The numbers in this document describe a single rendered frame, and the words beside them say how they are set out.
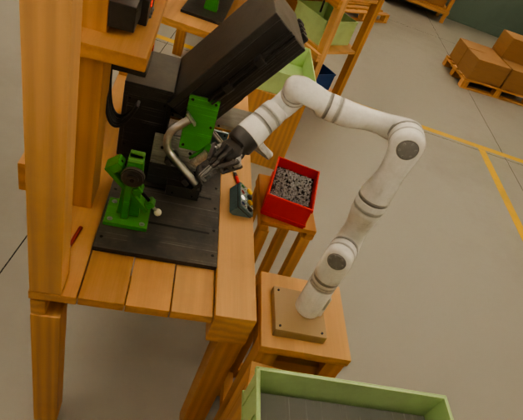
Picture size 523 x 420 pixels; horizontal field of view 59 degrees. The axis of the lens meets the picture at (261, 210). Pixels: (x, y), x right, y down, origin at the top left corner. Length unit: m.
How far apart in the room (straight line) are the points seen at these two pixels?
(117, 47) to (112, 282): 0.71
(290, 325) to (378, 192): 0.56
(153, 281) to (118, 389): 0.88
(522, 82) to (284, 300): 6.63
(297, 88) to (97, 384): 1.67
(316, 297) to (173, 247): 0.52
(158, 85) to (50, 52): 0.85
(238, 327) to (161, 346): 0.96
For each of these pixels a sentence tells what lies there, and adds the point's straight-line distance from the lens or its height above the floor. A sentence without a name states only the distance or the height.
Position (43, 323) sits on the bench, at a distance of 1.66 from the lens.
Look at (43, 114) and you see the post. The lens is 1.09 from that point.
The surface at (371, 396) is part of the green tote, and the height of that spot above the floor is 0.91.
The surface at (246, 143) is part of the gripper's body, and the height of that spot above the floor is 1.50.
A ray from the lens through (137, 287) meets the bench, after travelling 1.55.
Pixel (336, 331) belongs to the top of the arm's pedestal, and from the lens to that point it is 1.71.
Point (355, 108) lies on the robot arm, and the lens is 1.22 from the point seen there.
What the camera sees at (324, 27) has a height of 0.88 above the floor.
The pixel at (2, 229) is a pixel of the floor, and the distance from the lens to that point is 2.92.
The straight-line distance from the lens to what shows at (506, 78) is 7.77.
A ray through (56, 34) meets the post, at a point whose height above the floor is 1.69.
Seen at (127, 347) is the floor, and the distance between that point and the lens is 2.45.
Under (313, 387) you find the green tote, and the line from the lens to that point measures 1.48.
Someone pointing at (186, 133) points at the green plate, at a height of 1.13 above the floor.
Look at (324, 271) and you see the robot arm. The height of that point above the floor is 1.11.
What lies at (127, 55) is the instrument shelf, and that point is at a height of 1.54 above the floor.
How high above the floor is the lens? 2.11
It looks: 39 degrees down
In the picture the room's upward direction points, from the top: 22 degrees clockwise
